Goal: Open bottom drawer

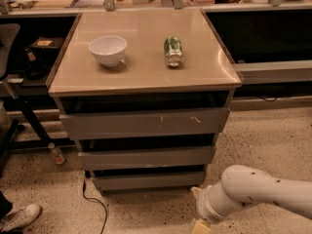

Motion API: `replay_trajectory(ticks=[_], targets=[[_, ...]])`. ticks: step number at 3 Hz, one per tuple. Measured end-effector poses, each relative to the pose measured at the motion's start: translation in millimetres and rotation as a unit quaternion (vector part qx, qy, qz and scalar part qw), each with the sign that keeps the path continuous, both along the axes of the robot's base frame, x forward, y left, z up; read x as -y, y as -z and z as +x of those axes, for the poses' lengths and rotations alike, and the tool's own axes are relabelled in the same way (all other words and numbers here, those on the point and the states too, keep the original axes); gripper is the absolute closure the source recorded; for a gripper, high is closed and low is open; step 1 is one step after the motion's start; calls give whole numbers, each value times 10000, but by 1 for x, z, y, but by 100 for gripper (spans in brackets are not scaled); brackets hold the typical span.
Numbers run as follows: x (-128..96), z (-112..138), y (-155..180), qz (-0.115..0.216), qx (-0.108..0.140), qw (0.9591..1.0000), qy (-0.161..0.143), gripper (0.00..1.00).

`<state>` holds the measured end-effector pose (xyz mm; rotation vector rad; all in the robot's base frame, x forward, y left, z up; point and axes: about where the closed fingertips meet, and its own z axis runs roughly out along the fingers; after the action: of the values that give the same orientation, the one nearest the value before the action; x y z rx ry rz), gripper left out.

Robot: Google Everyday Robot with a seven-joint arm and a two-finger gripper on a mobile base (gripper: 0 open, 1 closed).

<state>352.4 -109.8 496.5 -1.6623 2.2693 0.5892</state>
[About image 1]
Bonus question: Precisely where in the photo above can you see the green soda can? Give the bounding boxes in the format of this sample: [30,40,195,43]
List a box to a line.
[164,36,183,67]

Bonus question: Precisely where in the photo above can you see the black box with label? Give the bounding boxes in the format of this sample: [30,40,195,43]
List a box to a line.
[29,37,64,50]

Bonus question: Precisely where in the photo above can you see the grey drawer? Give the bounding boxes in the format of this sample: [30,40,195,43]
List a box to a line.
[60,107,229,140]
[78,146,215,170]
[92,172,206,191]

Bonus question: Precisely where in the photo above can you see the plastic bottle on floor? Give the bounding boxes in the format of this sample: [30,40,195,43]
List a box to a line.
[48,142,66,165]

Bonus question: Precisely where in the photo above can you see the grey office chair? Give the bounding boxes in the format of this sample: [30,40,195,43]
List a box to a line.
[0,23,20,174]

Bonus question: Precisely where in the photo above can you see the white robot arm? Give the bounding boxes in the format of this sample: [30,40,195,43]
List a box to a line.
[191,165,312,228]

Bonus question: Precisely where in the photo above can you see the grey drawer cabinet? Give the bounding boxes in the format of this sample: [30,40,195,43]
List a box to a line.
[49,9,241,179]

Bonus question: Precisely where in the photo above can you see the black cable on floor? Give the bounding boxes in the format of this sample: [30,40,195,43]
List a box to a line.
[81,171,108,234]

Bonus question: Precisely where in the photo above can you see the white sneaker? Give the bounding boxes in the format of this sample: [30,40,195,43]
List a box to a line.
[0,204,42,233]

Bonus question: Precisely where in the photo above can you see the white bowl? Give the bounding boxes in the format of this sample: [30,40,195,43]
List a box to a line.
[89,35,127,66]

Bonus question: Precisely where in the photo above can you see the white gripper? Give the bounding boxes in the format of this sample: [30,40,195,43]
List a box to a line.
[190,184,227,234]

